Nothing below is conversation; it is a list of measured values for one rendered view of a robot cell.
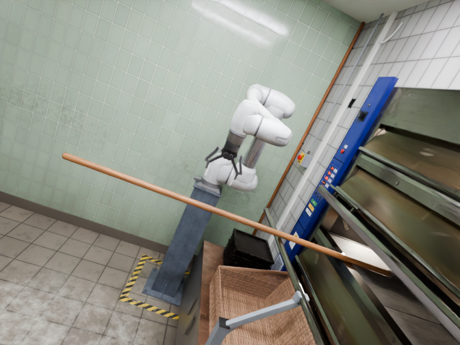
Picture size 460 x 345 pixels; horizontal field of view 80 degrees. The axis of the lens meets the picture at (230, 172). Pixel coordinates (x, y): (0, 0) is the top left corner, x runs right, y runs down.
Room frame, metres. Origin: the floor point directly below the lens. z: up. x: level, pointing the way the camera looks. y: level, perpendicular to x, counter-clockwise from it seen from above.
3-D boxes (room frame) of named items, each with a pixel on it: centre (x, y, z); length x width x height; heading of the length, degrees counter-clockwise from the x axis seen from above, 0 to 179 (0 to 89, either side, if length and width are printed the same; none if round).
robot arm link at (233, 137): (1.33, 0.04, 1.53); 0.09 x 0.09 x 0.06
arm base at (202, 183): (1.98, 0.12, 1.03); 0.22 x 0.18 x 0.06; 96
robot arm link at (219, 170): (1.98, 0.09, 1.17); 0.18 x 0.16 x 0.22; 92
